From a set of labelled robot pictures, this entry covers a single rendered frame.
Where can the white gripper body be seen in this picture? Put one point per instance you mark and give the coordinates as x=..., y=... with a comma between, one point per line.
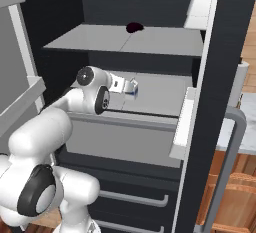
x=131, y=84

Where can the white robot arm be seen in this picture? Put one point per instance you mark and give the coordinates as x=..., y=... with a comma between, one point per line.
x=36, y=133

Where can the white and blue milk carton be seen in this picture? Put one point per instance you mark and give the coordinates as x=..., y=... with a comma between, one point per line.
x=125, y=99

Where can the grey glass fridge shelf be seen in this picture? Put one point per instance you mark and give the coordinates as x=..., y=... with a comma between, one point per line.
x=160, y=93
x=133, y=40

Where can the grey fridge crisper drawer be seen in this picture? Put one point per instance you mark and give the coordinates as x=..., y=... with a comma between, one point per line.
x=126, y=140

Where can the white fridge door bin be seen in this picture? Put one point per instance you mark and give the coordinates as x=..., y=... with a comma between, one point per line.
x=200, y=10
x=182, y=127

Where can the black fridge door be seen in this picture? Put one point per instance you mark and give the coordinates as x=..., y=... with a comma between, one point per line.
x=220, y=77

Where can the grey fridge door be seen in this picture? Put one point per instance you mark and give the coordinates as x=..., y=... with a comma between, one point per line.
x=13, y=77

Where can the wooden counter cupboard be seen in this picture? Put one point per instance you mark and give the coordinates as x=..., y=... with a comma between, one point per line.
x=233, y=197

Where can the dark red round food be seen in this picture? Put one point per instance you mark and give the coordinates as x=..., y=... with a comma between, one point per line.
x=134, y=27

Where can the black freezer drawer front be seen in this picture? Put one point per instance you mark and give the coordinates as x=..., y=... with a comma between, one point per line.
x=140, y=185
x=133, y=218

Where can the pale grey cylinder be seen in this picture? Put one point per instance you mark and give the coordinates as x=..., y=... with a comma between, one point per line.
x=238, y=83

